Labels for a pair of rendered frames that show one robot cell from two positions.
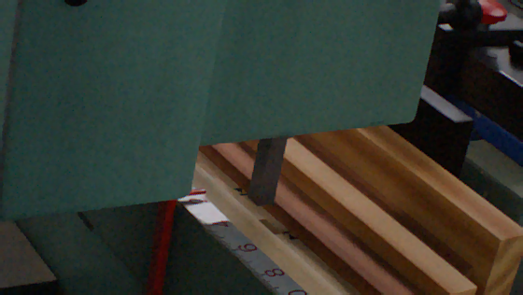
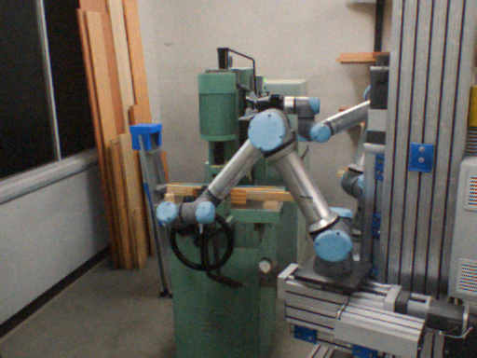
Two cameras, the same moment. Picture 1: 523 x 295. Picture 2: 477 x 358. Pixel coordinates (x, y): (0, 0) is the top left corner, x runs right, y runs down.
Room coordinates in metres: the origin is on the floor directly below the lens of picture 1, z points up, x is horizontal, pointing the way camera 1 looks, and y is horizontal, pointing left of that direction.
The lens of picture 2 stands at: (2.30, -1.34, 1.57)
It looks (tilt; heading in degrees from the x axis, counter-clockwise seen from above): 14 degrees down; 141
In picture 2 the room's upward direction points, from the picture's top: 1 degrees counter-clockwise
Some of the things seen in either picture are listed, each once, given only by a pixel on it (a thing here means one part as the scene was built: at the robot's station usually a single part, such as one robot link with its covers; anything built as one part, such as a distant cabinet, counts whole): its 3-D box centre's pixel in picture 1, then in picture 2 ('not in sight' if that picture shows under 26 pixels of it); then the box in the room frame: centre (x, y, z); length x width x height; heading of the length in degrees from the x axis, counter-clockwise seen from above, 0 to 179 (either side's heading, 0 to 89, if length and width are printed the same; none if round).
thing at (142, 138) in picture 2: not in sight; (158, 210); (-0.42, 0.15, 0.58); 0.27 x 0.25 x 1.16; 34
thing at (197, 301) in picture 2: not in sight; (228, 286); (0.41, 0.09, 0.36); 0.58 x 0.45 x 0.71; 128
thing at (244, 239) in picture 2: not in sight; (226, 217); (0.41, 0.10, 0.76); 0.57 x 0.45 x 0.09; 128
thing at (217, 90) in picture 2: not in sight; (217, 106); (0.49, 0.00, 1.35); 0.18 x 0.18 x 0.31
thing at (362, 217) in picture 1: (321, 233); not in sight; (0.51, -0.03, 0.93); 0.20 x 0.02 x 0.06; 38
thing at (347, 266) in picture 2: not in sight; (333, 255); (1.28, -0.08, 0.87); 0.15 x 0.15 x 0.10
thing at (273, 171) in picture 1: (270, 150); not in sight; (0.49, 0.00, 0.97); 0.01 x 0.01 x 0.05; 38
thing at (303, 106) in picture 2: not in sight; (306, 106); (0.87, 0.20, 1.36); 0.11 x 0.08 x 0.09; 38
